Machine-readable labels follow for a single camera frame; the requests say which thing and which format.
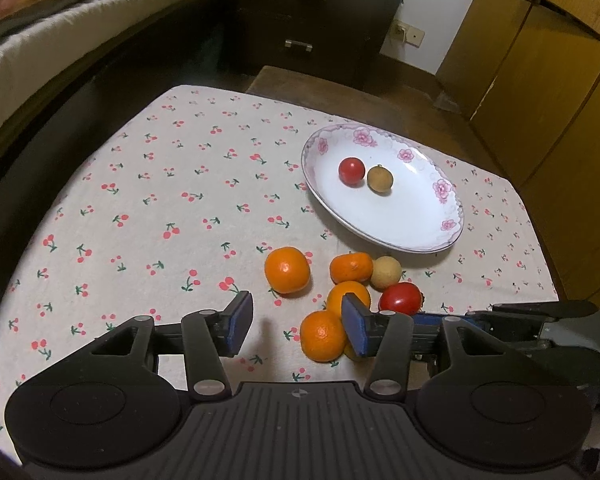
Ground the orange mandarin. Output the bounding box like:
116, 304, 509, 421
325, 279, 373, 320
300, 310, 348, 363
329, 252, 374, 284
264, 247, 311, 295

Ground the orange mandarin front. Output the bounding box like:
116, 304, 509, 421
300, 310, 348, 363

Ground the tan longan back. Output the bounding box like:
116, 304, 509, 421
370, 256, 402, 290

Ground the orange mandarin back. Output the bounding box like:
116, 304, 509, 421
329, 252, 374, 284

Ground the tan longan with stem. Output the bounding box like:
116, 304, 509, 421
366, 165, 393, 194

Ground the round red cherry tomato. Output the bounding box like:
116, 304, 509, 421
338, 157, 366, 186

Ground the white floral ceramic plate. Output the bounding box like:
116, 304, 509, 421
301, 124, 464, 254

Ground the cherry print tablecloth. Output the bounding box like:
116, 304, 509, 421
0, 84, 562, 456

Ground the brown wooden wardrobe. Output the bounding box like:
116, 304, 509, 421
437, 0, 600, 306

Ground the dark wooden stool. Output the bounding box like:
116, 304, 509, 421
247, 66, 503, 176

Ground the grey bed mattress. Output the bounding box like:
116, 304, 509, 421
0, 0, 193, 129

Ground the dark wooden nightstand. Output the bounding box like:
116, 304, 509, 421
220, 0, 402, 88

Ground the white wall socket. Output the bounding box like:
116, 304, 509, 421
389, 20, 425, 48

